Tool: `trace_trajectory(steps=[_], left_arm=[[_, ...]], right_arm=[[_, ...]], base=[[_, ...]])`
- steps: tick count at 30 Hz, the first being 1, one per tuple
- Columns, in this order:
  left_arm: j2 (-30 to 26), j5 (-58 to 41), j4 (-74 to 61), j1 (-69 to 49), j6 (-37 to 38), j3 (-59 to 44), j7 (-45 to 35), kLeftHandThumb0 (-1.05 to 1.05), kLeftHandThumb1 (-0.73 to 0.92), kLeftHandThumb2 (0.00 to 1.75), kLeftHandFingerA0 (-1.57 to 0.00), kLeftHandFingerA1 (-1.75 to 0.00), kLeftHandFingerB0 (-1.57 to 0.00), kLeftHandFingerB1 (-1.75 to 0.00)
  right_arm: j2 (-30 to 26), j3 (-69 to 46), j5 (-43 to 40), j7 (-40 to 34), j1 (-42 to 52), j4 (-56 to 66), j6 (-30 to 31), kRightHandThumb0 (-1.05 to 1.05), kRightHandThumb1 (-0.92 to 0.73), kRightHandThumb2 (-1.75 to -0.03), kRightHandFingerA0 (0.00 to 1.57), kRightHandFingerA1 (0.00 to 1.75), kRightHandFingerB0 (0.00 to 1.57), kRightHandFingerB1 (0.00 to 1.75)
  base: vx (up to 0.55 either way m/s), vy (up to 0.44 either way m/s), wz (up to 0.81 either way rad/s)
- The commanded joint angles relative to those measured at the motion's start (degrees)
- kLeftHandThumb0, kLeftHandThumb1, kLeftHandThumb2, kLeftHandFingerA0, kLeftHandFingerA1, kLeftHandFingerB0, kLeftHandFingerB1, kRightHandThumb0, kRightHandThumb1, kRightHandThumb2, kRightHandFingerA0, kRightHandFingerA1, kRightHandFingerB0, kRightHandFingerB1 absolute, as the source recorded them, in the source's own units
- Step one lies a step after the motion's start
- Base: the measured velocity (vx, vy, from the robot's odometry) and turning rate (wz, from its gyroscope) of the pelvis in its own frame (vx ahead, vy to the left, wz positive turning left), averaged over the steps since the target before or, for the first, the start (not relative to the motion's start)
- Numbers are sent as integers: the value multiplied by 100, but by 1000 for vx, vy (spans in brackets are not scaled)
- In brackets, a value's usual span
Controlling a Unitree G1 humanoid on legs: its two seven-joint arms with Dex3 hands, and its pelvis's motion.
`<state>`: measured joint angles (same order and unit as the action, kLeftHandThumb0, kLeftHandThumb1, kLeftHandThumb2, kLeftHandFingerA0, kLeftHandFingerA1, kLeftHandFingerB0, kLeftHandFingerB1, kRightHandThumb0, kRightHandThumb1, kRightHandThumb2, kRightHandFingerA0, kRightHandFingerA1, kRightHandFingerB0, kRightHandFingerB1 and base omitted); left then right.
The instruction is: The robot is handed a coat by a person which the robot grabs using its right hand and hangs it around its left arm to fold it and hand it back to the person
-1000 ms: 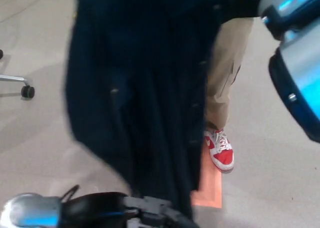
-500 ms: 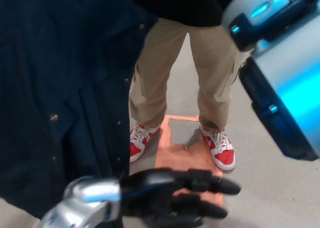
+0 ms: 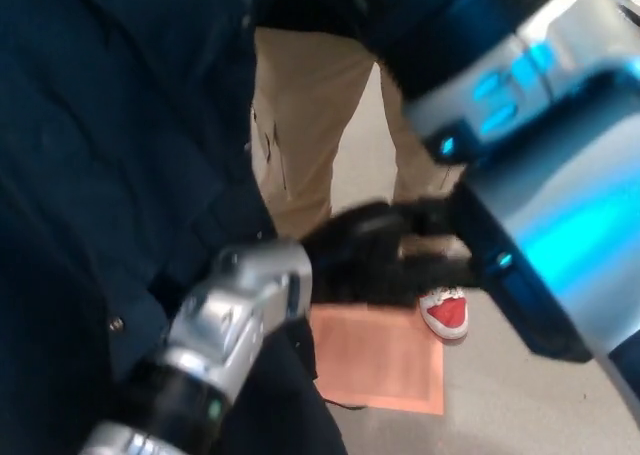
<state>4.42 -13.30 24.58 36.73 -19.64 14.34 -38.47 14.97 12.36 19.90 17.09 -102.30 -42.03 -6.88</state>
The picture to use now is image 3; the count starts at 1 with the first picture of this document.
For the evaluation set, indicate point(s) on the red and white sneaker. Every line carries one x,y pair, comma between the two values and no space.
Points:
445,315

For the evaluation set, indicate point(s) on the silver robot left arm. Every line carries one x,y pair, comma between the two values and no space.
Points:
550,255

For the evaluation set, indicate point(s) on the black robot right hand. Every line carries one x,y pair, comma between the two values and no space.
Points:
360,255

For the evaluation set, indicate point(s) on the dark blue coat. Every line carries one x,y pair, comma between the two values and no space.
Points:
110,150

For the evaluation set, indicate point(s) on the orange floor mat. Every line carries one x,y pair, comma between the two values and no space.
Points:
380,360

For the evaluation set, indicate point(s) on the person's beige trousers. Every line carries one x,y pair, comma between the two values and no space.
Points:
305,125

